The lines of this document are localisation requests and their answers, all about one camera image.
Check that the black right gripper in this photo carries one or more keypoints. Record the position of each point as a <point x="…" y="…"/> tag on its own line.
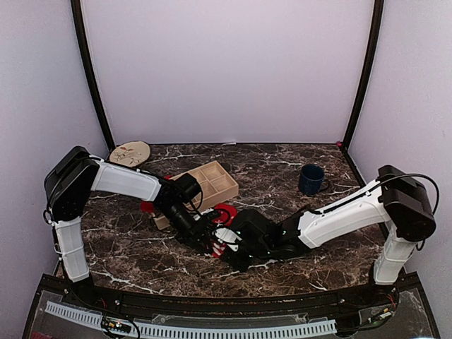
<point x="241" y="265"/>

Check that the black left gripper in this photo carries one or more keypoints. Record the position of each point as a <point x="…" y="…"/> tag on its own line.
<point x="200" y="230"/>

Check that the red snowflake santa sock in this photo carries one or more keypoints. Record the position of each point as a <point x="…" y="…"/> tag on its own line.
<point x="221" y="215"/>

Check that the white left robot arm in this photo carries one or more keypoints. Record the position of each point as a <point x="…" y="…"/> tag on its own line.
<point x="70" y="183"/>

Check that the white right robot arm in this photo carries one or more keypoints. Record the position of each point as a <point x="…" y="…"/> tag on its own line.
<point x="394" y="198"/>

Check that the wooden compartment tray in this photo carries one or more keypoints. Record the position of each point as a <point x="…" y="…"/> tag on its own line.
<point x="216" y="183"/>

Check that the plain red sock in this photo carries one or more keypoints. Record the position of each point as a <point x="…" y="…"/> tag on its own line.
<point x="150" y="205"/>

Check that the dark blue mug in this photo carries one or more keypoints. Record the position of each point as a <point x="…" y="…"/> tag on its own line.
<point x="312" y="180"/>

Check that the bird painted ceramic plate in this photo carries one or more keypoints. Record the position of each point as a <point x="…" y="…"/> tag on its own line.
<point x="130" y="154"/>

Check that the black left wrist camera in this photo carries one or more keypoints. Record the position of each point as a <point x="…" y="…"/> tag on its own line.
<point x="189" y="186"/>

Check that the white slotted cable duct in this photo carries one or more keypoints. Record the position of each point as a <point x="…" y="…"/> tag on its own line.
<point x="190" y="327"/>

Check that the black front table rail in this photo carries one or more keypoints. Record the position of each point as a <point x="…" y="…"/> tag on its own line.
<point x="262" y="291"/>

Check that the black left frame post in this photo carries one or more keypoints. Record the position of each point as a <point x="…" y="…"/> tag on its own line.
<point x="83" y="45"/>

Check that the black frame post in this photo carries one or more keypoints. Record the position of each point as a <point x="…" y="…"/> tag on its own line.
<point x="373" y="38"/>
<point x="83" y="45"/>

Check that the black right frame post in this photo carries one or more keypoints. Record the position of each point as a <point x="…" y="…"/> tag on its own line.
<point x="373" y="38"/>

